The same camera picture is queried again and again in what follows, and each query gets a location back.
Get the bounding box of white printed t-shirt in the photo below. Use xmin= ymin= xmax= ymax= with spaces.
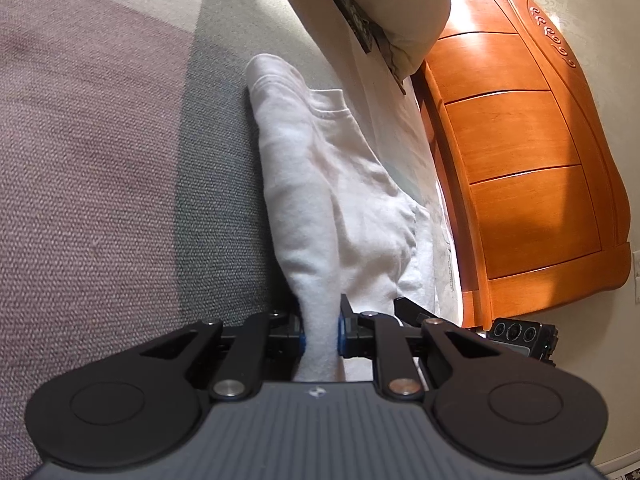
xmin=245 ymin=53 xmax=445 ymax=382

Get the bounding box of orange wooden headboard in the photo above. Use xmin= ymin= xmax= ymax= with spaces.
xmin=412 ymin=0 xmax=631 ymax=327

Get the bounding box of floral pillow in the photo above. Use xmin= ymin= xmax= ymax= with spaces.
xmin=333 ymin=0 xmax=451 ymax=86

